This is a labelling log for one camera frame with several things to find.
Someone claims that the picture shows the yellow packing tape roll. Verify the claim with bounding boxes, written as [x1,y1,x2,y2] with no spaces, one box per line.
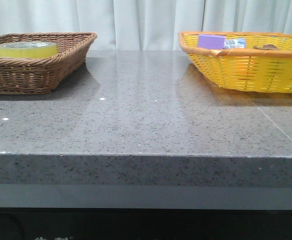
[0,41,58,59]

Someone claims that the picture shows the white curtain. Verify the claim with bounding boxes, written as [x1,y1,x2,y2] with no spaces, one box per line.
[0,0,292,51]

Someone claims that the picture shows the purple rectangular block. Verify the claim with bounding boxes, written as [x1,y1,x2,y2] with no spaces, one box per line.
[197,34,226,50]

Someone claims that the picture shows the brown wicker basket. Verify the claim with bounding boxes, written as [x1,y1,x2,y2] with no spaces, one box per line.
[0,32,98,95]

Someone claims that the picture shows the brown item in basket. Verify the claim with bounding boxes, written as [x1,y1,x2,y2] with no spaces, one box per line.
[253,44,279,51]

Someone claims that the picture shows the yellow woven basket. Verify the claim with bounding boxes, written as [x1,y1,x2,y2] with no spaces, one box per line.
[178,31,292,93]

